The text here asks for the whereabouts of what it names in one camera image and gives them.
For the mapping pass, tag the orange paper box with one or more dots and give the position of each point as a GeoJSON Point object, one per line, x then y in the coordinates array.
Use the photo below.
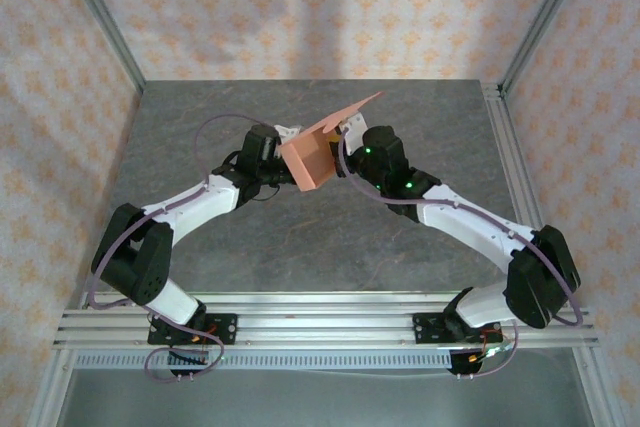
{"type": "Point", "coordinates": [312, 157]}

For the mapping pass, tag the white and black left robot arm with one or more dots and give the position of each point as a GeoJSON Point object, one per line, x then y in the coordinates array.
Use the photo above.
{"type": "Point", "coordinates": [135, 267]}

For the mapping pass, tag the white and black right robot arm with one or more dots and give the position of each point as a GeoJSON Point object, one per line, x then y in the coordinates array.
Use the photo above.
{"type": "Point", "coordinates": [540, 277]}

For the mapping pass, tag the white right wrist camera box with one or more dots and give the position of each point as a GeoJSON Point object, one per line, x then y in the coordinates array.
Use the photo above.
{"type": "Point", "coordinates": [354, 127]}

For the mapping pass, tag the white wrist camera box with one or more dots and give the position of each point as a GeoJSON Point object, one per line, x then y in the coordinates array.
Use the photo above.
{"type": "Point", "coordinates": [354, 127]}
{"type": "Point", "coordinates": [290, 131]}

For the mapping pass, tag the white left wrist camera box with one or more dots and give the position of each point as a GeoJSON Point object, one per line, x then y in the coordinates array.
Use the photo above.
{"type": "Point", "coordinates": [290, 131]}

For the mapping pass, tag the aluminium side rail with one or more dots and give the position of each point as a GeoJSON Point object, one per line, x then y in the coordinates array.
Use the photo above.
{"type": "Point", "coordinates": [510, 147]}

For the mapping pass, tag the aluminium mounting rail frame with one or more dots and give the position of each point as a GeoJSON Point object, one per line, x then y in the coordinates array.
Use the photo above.
{"type": "Point", "coordinates": [325, 327]}

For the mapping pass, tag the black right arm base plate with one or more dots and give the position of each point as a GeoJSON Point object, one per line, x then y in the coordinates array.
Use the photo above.
{"type": "Point", "coordinates": [425, 329]}

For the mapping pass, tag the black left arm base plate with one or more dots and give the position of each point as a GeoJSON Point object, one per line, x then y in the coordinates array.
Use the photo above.
{"type": "Point", "coordinates": [225, 329]}

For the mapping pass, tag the aluminium frame post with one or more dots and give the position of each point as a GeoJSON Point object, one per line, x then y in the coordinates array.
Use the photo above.
{"type": "Point", "coordinates": [50, 387]}
{"type": "Point", "coordinates": [592, 387]}
{"type": "Point", "coordinates": [107, 27]}
{"type": "Point", "coordinates": [542, 22]}

